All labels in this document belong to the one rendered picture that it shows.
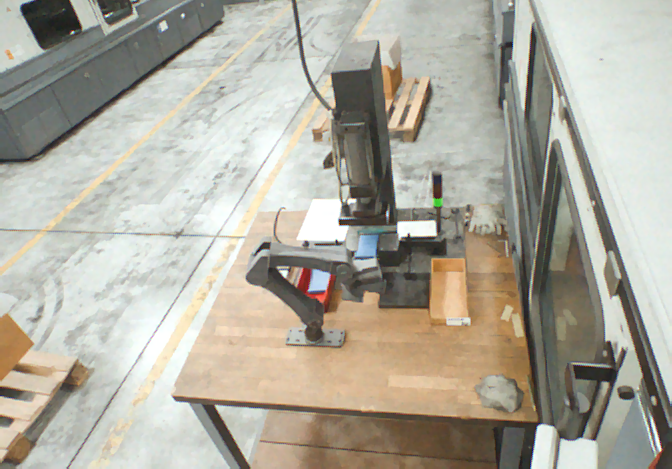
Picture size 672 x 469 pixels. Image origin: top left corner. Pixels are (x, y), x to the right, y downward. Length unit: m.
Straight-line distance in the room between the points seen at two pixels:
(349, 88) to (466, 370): 0.94
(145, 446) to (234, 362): 1.21
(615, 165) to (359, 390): 0.96
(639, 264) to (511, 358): 0.89
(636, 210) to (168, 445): 2.39
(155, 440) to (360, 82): 2.06
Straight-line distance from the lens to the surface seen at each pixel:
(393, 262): 1.83
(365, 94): 1.56
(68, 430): 3.11
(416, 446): 2.18
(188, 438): 2.72
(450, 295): 1.72
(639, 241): 0.78
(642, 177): 0.92
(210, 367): 1.71
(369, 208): 1.67
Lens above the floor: 2.17
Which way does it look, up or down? 37 degrees down
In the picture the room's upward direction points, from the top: 11 degrees counter-clockwise
